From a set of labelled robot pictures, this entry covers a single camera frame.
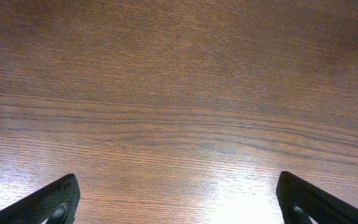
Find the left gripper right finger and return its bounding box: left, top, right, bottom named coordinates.
left=276, top=171, right=358, bottom=224

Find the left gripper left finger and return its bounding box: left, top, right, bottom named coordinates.
left=0, top=174, right=80, bottom=224

